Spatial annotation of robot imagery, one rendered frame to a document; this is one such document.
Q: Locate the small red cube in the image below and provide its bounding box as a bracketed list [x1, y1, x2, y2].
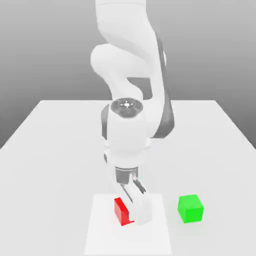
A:
[114, 197, 136, 227]

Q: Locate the small green cube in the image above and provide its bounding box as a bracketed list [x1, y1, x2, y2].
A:
[177, 194, 205, 224]

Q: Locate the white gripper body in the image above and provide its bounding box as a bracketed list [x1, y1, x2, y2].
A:
[119, 181, 153, 226]

